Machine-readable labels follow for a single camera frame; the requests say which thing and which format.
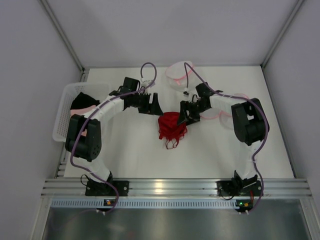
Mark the red lace garment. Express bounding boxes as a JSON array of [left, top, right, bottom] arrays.
[[158, 111, 188, 150]]

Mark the pink-trimmed mesh laundry bag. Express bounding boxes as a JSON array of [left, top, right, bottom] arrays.
[[164, 61, 196, 92]]

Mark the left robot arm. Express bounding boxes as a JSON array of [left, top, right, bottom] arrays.
[[65, 77, 164, 185]]

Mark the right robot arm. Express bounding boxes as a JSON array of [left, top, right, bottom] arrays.
[[177, 82, 270, 179]]

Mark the white plastic basket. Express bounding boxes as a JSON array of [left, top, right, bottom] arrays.
[[52, 82, 110, 143]]

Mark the pink garment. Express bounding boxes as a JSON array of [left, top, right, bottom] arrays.
[[70, 105, 96, 129]]

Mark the black garment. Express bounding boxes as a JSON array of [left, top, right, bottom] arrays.
[[70, 92, 100, 110]]

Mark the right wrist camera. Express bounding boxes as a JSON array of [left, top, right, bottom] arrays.
[[183, 88, 195, 102]]

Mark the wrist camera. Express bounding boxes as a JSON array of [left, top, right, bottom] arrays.
[[140, 78, 155, 92], [183, 88, 195, 102]]

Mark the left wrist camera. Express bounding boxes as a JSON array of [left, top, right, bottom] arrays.
[[140, 78, 155, 92]]

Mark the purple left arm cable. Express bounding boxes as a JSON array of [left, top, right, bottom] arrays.
[[68, 61, 158, 213]]

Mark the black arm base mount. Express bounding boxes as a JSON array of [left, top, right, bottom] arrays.
[[217, 179, 262, 200]]

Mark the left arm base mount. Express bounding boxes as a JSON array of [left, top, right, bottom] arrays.
[[85, 179, 130, 197]]

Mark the aluminium rail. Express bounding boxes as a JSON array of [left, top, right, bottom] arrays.
[[40, 178, 312, 199]]

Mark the perforated cable tray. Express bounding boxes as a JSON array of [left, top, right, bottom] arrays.
[[50, 198, 250, 210]]

